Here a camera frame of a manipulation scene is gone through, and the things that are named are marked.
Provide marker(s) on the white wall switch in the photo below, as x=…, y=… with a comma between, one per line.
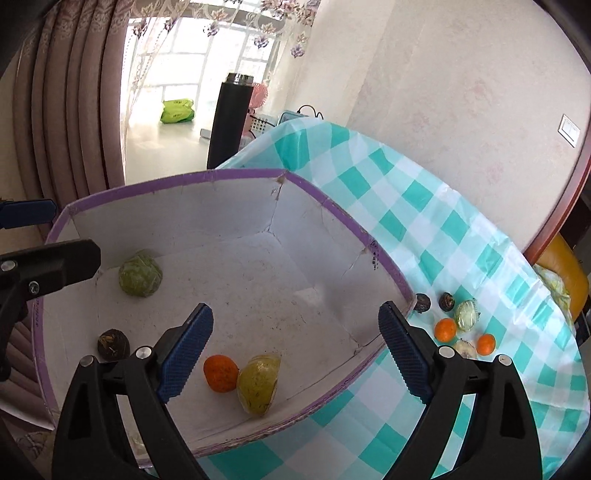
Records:
x=570, y=130

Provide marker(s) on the dark water chestnut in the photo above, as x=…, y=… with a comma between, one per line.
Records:
x=422, y=302
x=113, y=345
x=446, y=301

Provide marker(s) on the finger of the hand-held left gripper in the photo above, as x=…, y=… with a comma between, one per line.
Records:
x=55, y=267
x=27, y=212

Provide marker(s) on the white perforated basket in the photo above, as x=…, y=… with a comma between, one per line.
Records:
x=264, y=124

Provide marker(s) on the white cardboard box purple rim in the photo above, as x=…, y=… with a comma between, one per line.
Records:
x=258, y=277

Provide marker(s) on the pink desk fan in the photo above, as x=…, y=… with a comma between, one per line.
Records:
x=259, y=94

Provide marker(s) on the green plastic bag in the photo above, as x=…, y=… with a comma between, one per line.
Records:
x=177, y=111

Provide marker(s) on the yellow floral cloth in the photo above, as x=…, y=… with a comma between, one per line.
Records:
x=554, y=286

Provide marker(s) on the small orange mandarin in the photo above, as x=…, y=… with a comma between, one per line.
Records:
x=485, y=345
x=445, y=330
x=220, y=373

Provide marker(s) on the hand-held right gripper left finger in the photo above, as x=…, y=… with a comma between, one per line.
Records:
x=187, y=350

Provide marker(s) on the small white floor item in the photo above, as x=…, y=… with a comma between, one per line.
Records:
x=205, y=133

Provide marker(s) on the sheer floral lace curtain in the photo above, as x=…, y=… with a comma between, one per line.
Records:
x=286, y=11

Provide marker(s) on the tall black flask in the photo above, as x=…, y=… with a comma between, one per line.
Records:
x=228, y=124

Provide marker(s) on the cut pear half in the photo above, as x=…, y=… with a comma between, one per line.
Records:
x=259, y=385

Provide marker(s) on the light blue box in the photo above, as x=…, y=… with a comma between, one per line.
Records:
x=291, y=117

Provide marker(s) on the teal white checked tablecloth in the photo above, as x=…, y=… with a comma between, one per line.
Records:
x=438, y=221

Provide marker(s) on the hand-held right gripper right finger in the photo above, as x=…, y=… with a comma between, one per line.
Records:
x=404, y=350

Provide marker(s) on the half apple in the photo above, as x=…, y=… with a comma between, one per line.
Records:
x=465, y=350

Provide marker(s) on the yellow chair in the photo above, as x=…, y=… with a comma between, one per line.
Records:
x=561, y=256

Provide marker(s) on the brown pleated curtain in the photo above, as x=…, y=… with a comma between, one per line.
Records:
x=69, y=115

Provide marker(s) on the brown wooden frame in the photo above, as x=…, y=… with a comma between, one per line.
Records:
x=563, y=203

